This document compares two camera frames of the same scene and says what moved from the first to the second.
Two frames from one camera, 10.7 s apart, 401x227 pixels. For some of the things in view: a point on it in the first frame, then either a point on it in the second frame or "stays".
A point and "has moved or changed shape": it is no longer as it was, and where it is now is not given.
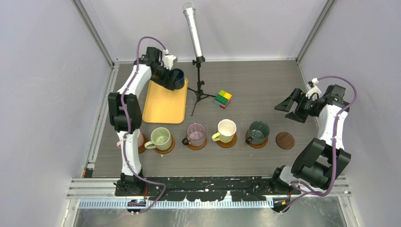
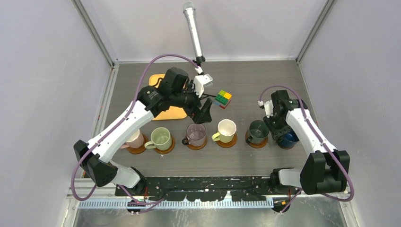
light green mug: (161, 139) stays
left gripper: (167, 83) to (204, 114)
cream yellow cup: (227, 129) stays
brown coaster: (198, 147) stays
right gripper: (299, 96) to (276, 133)
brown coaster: (163, 152) stays
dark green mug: (258, 133) stays
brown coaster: (256, 146) stays
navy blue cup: (179, 81) has moved or changed shape
